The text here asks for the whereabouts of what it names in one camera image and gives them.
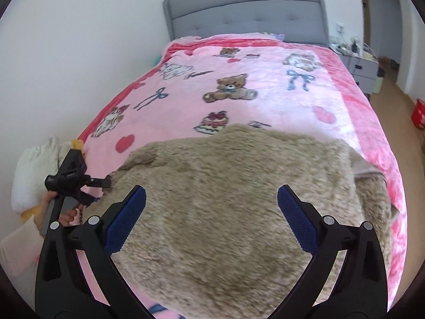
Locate yellow cloth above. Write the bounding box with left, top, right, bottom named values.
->
left=19, top=139, right=84, bottom=224

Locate pink printed blanket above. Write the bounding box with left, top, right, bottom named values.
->
left=33, top=32, right=409, bottom=319

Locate white knitted sweater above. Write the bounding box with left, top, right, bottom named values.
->
left=11, top=136, right=72, bottom=214

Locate grey upholstered headboard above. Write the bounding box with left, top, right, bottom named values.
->
left=163, top=0, right=330, bottom=48

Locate wooden door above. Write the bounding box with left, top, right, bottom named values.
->
left=357, top=0, right=371, bottom=52

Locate grey nightstand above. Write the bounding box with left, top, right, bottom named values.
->
left=332, top=45, right=380, bottom=99

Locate person's left hand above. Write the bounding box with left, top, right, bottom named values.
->
left=39, top=191, right=82, bottom=237

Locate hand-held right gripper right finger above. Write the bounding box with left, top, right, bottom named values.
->
left=266, top=184, right=389, bottom=319

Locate red paper bag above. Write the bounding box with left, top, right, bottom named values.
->
left=411, top=98, right=425, bottom=129

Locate person's left forearm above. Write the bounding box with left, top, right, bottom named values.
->
left=0, top=221, right=45, bottom=281

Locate beige fleece coat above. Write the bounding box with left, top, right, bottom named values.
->
left=81, top=124, right=401, bottom=313

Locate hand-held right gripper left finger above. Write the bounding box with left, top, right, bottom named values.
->
left=35, top=185, right=156, bottom=319

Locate light green trash bin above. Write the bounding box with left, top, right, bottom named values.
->
left=372, top=67, right=386, bottom=95

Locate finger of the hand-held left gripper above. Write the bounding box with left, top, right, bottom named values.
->
left=87, top=175, right=112, bottom=188
left=77, top=191, right=101, bottom=207

